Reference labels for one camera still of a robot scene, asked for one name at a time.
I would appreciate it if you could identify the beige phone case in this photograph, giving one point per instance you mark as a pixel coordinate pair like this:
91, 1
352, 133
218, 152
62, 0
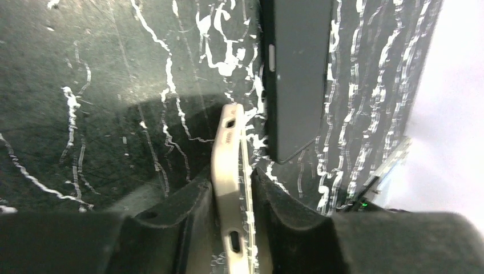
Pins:
230, 177

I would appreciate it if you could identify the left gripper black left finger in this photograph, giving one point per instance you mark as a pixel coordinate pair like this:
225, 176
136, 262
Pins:
174, 236

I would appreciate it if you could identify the black phone case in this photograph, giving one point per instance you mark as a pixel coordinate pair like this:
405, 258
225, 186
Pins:
296, 36

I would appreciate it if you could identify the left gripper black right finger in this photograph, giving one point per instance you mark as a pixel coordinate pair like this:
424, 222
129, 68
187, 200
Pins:
292, 238

